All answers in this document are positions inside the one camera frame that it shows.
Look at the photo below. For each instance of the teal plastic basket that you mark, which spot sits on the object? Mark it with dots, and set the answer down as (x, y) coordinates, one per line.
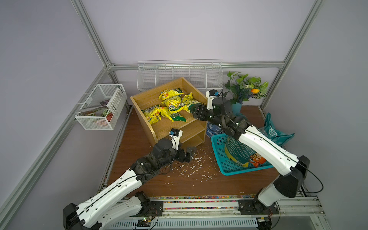
(226, 165)

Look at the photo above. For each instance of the yellow bag front left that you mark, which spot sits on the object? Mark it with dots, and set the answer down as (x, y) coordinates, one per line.
(153, 114)

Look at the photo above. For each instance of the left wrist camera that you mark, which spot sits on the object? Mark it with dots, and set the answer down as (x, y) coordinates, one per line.
(175, 135)

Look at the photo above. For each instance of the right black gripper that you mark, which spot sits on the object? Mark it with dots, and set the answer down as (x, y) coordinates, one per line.
(196, 112)

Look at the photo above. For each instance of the white wire side basket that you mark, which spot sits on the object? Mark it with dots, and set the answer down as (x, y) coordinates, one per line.
(117, 97)

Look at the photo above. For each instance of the teal vase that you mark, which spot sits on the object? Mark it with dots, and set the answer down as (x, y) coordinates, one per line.
(236, 108)

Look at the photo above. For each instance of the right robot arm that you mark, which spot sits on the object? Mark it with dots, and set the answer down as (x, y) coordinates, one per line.
(292, 169)

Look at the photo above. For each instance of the items in side basket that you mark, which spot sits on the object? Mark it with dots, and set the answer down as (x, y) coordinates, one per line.
(98, 111)

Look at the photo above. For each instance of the blue dotted work gloves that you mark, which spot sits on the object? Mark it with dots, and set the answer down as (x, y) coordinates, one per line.
(213, 130)

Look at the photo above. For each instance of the white wire wall rack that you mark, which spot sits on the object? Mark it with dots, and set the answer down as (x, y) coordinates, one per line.
(201, 73)

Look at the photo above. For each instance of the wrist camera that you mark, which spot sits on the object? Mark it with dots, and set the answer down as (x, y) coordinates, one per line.
(211, 95)
(175, 135)

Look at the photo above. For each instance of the large green fertilizer bag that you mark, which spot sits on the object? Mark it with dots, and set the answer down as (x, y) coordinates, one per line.
(238, 152)

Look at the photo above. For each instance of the wooden two-tier shelf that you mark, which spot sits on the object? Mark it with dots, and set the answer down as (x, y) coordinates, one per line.
(194, 131)

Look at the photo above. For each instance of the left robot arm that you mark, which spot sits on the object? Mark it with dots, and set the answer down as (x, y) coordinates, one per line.
(106, 208)

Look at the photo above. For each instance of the artificial green plant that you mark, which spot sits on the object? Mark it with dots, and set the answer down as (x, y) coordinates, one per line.
(241, 88)

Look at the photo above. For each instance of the yellow bag top back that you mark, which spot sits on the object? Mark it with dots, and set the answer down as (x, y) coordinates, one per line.
(173, 95)

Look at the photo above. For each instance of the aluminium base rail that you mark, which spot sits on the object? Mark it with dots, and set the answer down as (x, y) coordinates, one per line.
(209, 212)

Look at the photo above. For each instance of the yellow green bag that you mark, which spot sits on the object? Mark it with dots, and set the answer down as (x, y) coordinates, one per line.
(189, 101)
(165, 112)

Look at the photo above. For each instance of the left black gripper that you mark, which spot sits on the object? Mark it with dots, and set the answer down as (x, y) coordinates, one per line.
(188, 155)

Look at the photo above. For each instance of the green orange fertilizer bag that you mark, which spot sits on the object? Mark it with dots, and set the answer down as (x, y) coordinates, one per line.
(277, 136)

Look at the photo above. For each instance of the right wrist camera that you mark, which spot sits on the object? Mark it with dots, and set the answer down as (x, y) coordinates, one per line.
(211, 95)

